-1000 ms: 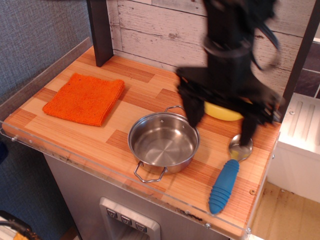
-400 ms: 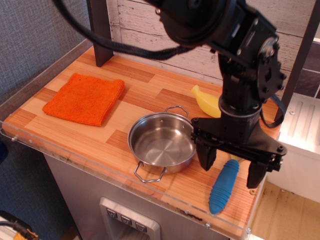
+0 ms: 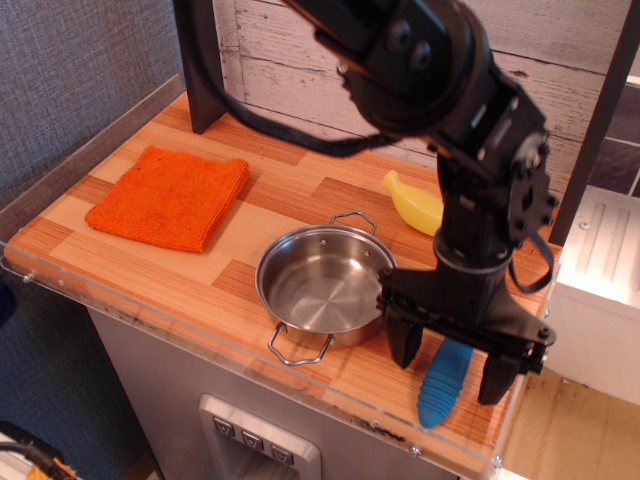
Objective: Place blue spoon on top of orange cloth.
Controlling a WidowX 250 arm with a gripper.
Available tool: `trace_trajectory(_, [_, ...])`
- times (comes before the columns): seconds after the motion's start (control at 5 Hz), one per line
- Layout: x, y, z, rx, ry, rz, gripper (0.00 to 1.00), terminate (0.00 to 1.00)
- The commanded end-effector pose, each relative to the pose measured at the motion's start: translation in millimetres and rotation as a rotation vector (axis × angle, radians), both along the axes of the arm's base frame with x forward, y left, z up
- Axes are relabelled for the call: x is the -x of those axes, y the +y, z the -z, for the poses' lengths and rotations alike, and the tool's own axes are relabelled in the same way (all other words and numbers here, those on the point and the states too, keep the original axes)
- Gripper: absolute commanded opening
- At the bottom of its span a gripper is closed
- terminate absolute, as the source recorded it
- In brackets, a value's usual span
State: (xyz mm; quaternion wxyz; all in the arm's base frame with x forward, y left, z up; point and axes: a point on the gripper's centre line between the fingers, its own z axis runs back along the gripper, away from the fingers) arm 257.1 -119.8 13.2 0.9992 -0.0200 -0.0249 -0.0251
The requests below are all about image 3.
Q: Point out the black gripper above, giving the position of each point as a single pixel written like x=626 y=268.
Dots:
x=469 y=304

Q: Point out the blue handled metal spoon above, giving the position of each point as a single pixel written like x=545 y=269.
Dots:
x=443 y=382

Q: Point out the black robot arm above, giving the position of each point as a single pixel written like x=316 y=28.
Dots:
x=424 y=69

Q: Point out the orange knitted cloth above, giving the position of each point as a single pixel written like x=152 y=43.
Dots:
x=171 y=200

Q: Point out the clear acrylic edge guard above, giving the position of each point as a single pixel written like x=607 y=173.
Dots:
x=221 y=318

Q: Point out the yellow toy banana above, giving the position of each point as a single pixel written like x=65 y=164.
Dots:
x=418 y=208

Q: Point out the white toy sink unit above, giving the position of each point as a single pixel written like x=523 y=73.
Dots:
x=594 y=302

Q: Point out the silver button panel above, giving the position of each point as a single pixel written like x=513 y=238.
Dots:
x=244 y=446

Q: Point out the grey toy kitchen cabinet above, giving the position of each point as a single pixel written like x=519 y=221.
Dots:
x=164 y=383

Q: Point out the yellow black object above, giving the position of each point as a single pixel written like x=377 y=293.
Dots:
x=45 y=466

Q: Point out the steel pot with handles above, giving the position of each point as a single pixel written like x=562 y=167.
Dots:
x=320 y=285

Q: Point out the dark right shelf post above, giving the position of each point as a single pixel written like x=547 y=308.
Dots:
x=611 y=91

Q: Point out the dark shelf post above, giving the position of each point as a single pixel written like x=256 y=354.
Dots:
x=611 y=91
x=196 y=26

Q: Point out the dark left shelf post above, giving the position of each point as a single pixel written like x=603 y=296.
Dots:
x=196 y=26

